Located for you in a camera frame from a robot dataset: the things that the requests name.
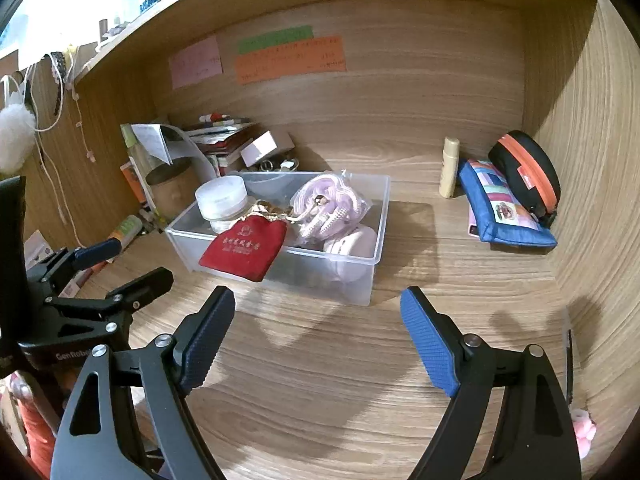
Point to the white paper receipt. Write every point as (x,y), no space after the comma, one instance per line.
(169,144)

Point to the pink phone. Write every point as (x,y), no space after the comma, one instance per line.
(472,225)

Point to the green sticky note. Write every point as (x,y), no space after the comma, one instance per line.
(275,38)

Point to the orange green tube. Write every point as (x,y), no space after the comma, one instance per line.
(127,230)

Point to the white fluffy pompom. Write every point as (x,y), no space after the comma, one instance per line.
(17,137)

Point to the red white marker pen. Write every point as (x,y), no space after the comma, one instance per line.
(215,117)

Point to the orange sleeved left forearm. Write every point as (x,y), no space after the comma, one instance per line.
(40,438)

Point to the black orange round case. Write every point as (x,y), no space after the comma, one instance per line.
(529,173)

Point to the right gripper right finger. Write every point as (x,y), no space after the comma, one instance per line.
(534,436)

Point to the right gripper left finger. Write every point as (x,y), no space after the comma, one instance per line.
(127,416)

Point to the bowl of trinkets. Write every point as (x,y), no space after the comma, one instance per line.
(279,164)

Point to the pink sticky note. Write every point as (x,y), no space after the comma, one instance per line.
(195,63)

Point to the orange sticky note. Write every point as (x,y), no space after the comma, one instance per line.
(308,56)

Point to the red velvet pouch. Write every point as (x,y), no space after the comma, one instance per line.
(249,247)

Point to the blue patchwork pencil pouch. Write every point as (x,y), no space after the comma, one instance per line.
(499,217)

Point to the cream lotion tube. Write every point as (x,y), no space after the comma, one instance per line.
(450,162)

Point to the pink white small box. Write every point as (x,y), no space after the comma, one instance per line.
(265,146)

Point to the stack of books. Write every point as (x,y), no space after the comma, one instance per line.
(222,142)

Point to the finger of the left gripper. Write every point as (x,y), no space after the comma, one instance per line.
(64,264)
(138,293)

